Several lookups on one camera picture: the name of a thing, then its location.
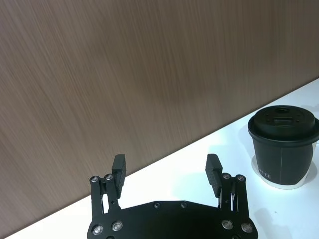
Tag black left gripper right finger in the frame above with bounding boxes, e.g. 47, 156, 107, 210
204, 153, 256, 236

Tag black plastic cup lid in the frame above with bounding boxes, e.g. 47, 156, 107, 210
247, 105, 319, 145

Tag black paper coffee cup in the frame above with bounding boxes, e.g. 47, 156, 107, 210
251, 133, 315, 187

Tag white round coaster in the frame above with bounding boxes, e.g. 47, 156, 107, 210
250, 154, 311, 190

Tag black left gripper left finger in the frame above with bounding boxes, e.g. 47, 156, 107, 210
89, 154, 129, 237

